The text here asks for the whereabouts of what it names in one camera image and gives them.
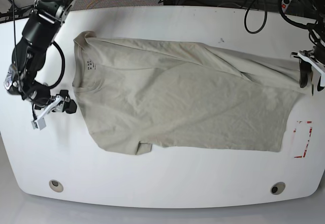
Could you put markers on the beige grey T-shirt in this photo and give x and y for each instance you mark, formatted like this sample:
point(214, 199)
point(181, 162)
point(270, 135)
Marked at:
point(134, 94)

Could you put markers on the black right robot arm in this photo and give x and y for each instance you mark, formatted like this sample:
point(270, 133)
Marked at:
point(29, 56)

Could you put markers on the left table cable grommet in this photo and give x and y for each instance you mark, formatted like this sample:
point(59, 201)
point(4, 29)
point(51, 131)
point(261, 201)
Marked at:
point(56, 186)

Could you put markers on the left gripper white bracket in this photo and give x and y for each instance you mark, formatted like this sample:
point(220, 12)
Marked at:
point(307, 60)

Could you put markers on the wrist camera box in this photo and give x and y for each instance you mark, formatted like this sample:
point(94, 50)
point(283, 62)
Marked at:
point(319, 87)
point(38, 124)

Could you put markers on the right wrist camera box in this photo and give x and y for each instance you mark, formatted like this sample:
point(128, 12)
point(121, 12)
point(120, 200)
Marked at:
point(38, 124)

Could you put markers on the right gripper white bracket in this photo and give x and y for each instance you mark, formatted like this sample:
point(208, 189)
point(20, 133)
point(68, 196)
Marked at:
point(40, 97)

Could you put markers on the red tape rectangle marking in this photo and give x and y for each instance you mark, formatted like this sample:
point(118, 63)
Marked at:
point(301, 139)

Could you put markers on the table cable grommet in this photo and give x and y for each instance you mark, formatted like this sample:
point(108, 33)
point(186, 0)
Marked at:
point(56, 186)
point(278, 188)

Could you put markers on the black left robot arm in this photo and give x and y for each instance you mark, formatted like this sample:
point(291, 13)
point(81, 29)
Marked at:
point(315, 29)

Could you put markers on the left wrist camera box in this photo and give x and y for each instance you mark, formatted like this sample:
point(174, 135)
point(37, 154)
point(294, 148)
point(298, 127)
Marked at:
point(319, 87)

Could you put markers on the right table cable grommet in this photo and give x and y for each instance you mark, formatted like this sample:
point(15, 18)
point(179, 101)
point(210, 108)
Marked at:
point(278, 188)

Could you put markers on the black tripod stand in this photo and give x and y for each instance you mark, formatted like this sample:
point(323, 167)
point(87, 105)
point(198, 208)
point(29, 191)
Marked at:
point(18, 13)

